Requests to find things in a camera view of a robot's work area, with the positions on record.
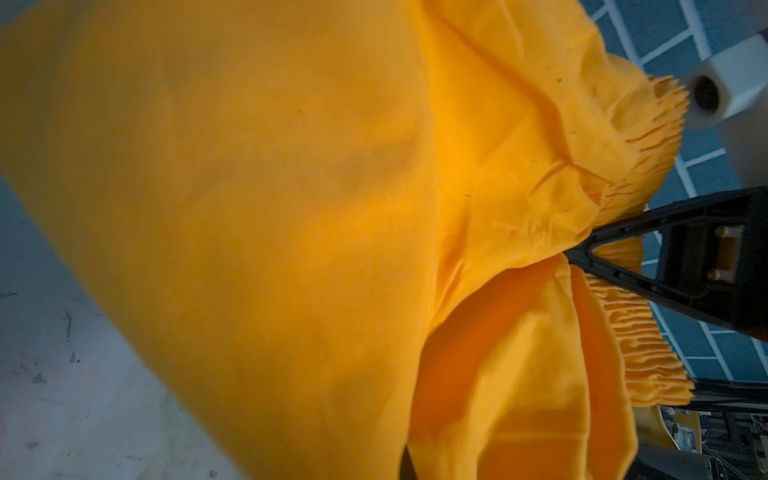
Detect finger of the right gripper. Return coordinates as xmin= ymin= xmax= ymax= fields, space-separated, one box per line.
xmin=565 ymin=187 xmax=767 ymax=339

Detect orange shorts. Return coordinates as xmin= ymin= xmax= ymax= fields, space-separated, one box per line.
xmin=1 ymin=1 xmax=693 ymax=479

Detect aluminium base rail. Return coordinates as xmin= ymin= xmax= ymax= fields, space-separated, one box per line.
xmin=625 ymin=380 xmax=767 ymax=479

